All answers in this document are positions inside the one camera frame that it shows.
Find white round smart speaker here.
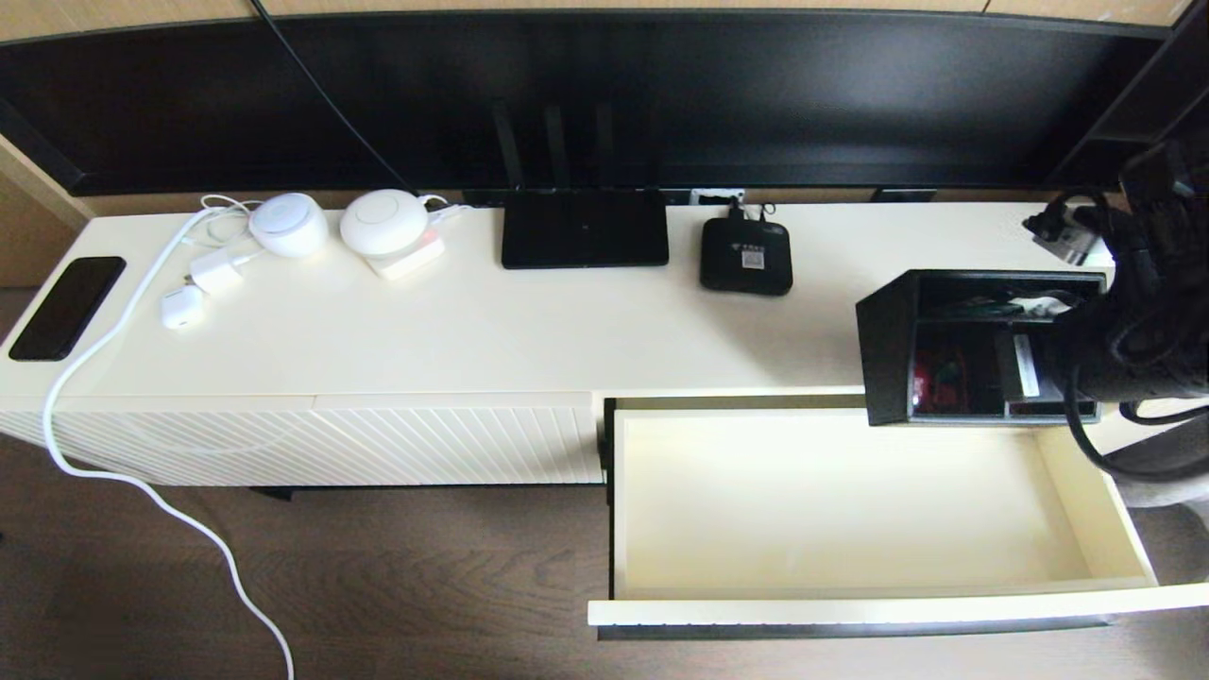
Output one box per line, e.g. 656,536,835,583
248,192,331,260

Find thick white power cable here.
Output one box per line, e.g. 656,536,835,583
42,204,297,680

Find black smartphone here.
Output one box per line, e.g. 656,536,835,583
9,255,128,362

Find white charger adapter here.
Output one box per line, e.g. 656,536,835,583
187,246,248,295

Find small white charger cube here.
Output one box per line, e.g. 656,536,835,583
161,284,206,331

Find cream drawer with ribbed front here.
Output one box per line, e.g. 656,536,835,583
587,392,1209,643

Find black set-top box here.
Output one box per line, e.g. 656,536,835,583
700,215,794,297

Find white dome shaped device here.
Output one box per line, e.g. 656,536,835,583
339,189,431,257

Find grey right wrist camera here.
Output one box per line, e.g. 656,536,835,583
1023,203,1115,268

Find red snack packet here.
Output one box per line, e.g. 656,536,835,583
912,352,966,414

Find black compartment organizer box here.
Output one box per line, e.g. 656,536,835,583
855,269,1111,428

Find thin white charging cable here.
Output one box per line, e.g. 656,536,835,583
196,193,265,250

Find grey upholstered seat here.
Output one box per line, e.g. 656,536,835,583
1105,420,1209,587

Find black router with antennas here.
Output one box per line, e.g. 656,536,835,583
491,102,671,270

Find thin black hanging cable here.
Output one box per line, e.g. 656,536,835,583
249,0,414,192

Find cream tv cabinet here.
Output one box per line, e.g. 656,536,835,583
0,200,1209,502

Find cream square base box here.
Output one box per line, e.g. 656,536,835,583
364,232,447,283

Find black wall shelf unit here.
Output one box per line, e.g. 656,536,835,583
1044,0,1209,197

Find black flat television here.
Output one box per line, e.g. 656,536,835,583
0,9,1172,207

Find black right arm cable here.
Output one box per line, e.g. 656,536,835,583
1023,189,1209,485

